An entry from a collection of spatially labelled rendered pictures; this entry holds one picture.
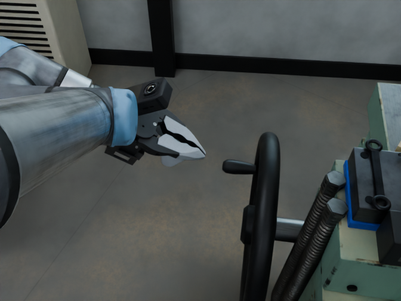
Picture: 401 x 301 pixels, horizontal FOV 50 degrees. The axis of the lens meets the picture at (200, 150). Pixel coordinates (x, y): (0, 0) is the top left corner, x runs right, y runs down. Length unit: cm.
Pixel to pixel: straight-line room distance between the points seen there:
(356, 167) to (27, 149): 36
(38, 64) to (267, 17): 143
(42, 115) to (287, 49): 180
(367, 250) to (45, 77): 48
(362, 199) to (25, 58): 48
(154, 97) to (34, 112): 29
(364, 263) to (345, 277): 4
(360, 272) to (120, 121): 33
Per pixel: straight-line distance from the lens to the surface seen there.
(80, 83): 67
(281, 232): 66
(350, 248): 51
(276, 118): 195
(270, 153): 57
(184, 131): 72
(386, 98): 77
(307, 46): 209
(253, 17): 198
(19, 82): 63
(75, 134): 40
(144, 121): 68
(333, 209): 51
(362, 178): 51
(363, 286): 56
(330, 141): 191
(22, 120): 32
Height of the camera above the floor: 139
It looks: 51 degrees down
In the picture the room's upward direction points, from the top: straight up
